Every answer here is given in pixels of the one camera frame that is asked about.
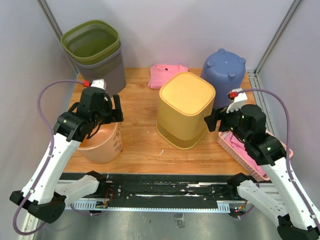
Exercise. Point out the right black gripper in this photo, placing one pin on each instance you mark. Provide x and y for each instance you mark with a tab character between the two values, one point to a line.
218	114

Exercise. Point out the yellow slatted waste bin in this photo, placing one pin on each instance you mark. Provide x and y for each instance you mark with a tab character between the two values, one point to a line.
184	101

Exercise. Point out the right aluminium frame post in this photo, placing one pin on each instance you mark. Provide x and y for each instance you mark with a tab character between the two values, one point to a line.
293	8

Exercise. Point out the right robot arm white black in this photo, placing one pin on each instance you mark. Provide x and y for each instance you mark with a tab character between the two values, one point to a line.
291	217

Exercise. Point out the green mesh waste bin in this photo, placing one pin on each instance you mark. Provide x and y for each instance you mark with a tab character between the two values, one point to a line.
91	42

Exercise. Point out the pink perforated basket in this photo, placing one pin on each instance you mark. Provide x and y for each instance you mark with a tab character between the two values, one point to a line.
221	141

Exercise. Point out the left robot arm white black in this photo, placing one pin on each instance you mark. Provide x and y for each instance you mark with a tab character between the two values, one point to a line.
41	197

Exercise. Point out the white slotted cable duct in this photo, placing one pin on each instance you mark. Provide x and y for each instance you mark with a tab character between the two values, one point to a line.
96	207

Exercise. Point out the pink towel in basket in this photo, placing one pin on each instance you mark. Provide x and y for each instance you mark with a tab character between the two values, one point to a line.
245	160

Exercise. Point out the grey mesh waste bin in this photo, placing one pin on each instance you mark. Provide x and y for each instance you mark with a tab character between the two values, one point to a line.
110	69

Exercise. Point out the aluminium frame post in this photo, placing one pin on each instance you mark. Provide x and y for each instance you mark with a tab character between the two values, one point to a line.
293	8
45	8

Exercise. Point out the folded pink shirt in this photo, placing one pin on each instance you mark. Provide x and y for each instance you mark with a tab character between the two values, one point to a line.
162	73

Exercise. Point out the peach cartoon plastic bucket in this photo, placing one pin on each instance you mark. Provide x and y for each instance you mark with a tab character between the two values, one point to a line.
105	144

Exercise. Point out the left aluminium frame post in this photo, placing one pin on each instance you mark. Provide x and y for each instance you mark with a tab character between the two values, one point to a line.
45	8

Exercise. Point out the large blue plastic bucket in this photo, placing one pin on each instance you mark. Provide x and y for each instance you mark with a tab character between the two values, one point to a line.
225	71

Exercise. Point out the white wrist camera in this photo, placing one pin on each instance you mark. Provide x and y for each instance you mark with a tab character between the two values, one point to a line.
99	83
237	100

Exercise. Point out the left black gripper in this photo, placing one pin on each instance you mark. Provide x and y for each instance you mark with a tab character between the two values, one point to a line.
114	115

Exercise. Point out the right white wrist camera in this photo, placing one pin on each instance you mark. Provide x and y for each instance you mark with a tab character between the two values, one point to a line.
237	100

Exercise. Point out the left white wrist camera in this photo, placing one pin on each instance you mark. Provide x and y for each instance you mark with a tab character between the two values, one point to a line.
99	83

